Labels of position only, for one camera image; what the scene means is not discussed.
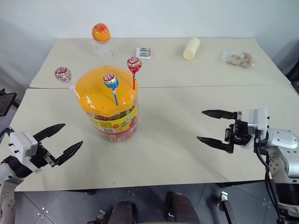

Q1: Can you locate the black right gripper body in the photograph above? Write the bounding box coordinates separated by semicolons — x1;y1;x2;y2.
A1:
224;119;254;150

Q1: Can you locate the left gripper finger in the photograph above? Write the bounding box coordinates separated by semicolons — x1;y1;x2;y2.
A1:
54;140;84;166
33;123;66;142

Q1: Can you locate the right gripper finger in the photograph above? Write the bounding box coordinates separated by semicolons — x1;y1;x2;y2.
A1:
196;136;235;154
201;109;242;121

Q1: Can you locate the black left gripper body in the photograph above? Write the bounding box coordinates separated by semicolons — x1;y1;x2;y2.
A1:
28;140;57;175

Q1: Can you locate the pink wrapped lollipop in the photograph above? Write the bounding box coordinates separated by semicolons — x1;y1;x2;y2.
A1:
54;66;80;98

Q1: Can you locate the blue wrapped lollipop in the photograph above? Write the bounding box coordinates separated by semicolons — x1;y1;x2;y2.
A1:
103;73;121;106

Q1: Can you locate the red wrapped lollipop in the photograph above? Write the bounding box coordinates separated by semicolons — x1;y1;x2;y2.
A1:
127;56;143;90

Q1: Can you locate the black chair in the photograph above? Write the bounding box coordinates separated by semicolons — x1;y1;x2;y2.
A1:
0;88;18;118

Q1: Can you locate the clear plastic candy jar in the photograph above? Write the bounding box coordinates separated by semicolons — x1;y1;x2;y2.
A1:
83;102;139;143

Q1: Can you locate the clear bag of snacks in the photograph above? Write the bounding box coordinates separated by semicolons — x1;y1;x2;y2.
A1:
220;51;256;70

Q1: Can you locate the orange perforated jar lid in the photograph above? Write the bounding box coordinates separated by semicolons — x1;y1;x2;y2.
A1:
76;65;140;112

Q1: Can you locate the cream cylinder roll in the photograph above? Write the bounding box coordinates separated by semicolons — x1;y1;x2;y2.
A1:
182;37;200;60

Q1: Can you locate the dark rounded shape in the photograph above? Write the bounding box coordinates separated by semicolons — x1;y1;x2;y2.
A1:
109;200;139;224
165;191;201;224

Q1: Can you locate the small white gum box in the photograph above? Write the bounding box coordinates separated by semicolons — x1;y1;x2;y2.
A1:
135;47;152;60

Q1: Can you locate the orange peach fruit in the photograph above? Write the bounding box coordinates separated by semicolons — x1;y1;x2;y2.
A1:
92;22;111;43

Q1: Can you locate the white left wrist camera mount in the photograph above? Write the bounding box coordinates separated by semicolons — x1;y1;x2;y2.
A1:
8;131;39;175

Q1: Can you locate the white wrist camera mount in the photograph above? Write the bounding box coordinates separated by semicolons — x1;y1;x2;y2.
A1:
247;107;270;131
8;131;39;175

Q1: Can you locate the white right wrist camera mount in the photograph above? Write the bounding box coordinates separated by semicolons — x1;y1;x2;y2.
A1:
247;107;270;131

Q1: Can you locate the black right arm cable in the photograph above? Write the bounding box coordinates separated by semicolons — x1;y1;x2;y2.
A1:
253;129;285;224

